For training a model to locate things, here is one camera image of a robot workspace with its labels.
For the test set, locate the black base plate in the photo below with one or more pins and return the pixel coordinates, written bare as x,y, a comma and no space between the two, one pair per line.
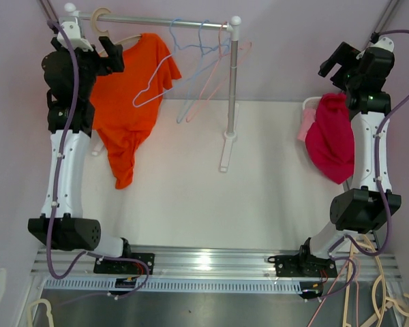
289,267
122,267

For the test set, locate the blue wire hanger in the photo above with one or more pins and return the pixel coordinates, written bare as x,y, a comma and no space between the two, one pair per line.
197,75

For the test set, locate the beige hangers pile right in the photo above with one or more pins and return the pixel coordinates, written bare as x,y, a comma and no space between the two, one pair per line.
387,301

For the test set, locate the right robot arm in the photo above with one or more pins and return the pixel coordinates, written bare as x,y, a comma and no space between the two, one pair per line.
370,203

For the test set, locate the aluminium mounting rail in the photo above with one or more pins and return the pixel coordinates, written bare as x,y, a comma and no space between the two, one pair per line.
197,263

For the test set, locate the pink t shirt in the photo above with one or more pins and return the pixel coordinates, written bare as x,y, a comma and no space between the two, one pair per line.
307,119

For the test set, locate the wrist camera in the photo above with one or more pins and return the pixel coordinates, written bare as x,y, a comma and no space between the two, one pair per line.
378,41
72,28

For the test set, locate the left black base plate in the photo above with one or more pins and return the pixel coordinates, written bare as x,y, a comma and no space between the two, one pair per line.
122,267

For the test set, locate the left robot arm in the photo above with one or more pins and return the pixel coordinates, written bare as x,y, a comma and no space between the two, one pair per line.
62,224

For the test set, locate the orange t shirt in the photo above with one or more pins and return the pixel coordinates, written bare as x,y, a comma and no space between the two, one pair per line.
121,126

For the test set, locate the white metal clothes rack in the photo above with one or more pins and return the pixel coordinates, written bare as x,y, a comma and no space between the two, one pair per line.
232,27

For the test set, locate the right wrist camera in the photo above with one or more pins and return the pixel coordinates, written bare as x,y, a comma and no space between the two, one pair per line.
378,41

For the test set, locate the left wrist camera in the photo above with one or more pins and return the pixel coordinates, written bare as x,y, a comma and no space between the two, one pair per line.
72,28

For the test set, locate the white plastic laundry basket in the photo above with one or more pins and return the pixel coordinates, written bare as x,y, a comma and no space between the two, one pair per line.
311,103

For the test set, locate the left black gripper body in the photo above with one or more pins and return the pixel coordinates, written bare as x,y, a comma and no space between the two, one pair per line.
108,65

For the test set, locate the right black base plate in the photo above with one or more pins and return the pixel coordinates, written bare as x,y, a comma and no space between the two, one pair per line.
289,267

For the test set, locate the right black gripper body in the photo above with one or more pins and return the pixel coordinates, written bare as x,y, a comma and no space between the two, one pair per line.
346,56

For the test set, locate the crimson t shirt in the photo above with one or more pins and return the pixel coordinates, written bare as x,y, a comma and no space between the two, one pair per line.
329,141

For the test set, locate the white slotted cable duct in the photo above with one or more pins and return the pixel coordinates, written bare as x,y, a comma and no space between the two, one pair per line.
186,285

